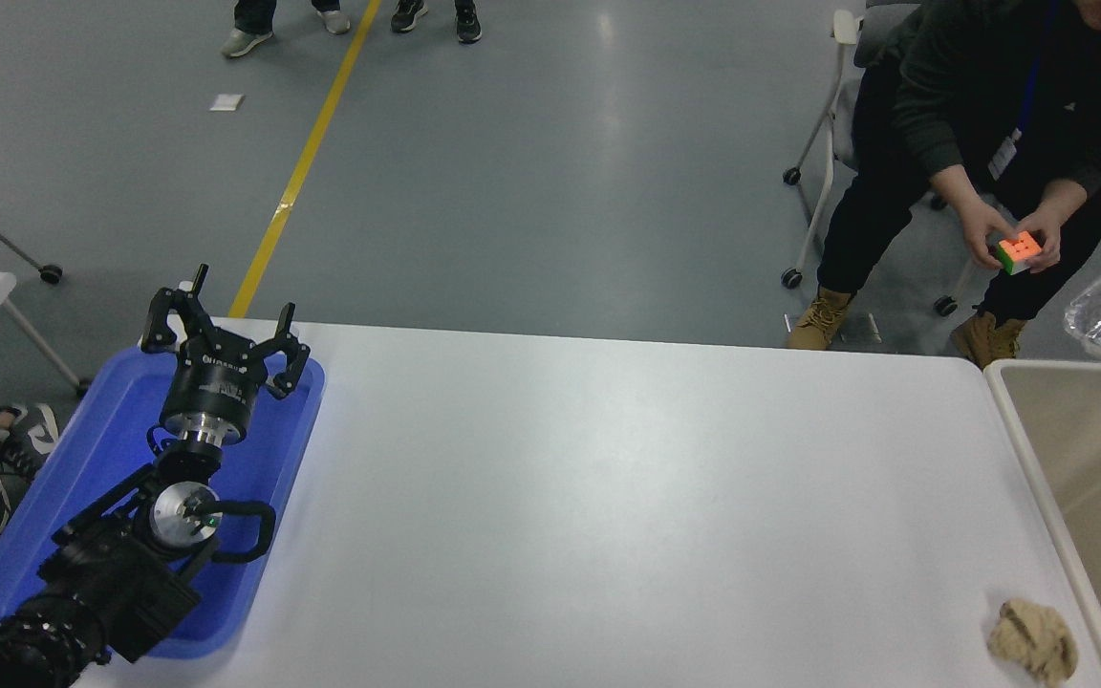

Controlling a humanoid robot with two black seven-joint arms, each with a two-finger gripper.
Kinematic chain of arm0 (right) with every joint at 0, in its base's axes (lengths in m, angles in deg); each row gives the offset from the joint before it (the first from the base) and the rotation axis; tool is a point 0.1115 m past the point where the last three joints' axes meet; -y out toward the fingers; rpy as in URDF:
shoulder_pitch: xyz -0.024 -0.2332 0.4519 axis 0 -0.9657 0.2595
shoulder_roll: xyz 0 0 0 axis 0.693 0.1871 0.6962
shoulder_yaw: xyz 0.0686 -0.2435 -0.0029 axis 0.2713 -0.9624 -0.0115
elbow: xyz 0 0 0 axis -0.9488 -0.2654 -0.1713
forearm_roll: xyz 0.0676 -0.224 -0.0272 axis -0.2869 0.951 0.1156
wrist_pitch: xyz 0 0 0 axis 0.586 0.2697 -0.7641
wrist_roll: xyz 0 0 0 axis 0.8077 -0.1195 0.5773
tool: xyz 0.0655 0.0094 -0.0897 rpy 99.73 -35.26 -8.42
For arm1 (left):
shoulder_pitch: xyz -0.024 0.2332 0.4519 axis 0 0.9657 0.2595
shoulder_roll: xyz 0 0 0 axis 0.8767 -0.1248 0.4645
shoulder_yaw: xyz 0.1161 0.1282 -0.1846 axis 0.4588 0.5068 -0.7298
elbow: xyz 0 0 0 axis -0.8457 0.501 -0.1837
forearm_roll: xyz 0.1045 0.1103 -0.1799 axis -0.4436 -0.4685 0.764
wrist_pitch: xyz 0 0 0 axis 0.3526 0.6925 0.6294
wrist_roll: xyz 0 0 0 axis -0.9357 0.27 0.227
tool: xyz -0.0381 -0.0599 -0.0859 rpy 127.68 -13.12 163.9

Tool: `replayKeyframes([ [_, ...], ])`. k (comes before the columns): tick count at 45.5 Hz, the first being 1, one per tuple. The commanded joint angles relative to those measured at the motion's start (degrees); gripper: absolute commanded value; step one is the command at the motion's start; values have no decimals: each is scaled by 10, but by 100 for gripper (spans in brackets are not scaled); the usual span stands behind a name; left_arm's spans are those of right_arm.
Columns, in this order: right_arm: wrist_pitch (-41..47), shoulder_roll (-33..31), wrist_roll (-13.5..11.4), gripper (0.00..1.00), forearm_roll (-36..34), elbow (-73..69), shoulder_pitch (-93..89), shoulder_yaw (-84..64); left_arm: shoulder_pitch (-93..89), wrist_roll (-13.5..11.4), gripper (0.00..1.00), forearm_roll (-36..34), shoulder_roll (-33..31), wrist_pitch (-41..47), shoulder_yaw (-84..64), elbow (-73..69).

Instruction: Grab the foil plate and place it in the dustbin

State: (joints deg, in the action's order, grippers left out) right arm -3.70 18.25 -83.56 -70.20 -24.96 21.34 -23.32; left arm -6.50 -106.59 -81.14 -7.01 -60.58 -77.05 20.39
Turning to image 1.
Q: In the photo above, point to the blue plastic tray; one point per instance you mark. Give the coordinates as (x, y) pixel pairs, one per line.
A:
(92, 449)

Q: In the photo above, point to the white name badge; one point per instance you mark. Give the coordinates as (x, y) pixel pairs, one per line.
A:
(1004, 156)

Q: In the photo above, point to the white wheeled chair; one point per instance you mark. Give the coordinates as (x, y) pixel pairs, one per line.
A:
(844, 27)

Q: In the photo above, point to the colourful puzzle cube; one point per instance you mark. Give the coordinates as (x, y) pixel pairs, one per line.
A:
(1019, 253)

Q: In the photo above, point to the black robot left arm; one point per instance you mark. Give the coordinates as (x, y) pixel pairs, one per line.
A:
(120, 573)

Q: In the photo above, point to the white paper scrap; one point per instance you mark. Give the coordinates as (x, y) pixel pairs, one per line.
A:
(226, 101)

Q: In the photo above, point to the grey wheeled stand leg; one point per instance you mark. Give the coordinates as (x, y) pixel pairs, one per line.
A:
(51, 275)

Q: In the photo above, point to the person's left hand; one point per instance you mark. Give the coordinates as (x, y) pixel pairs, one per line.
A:
(1049, 229)

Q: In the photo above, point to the crumpled tan paper ball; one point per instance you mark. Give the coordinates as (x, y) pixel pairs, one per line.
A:
(1033, 642)

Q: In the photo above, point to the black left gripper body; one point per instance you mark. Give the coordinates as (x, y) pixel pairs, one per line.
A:
(211, 387)

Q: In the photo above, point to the person's right hand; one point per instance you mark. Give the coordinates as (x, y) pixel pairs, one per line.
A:
(982, 227)

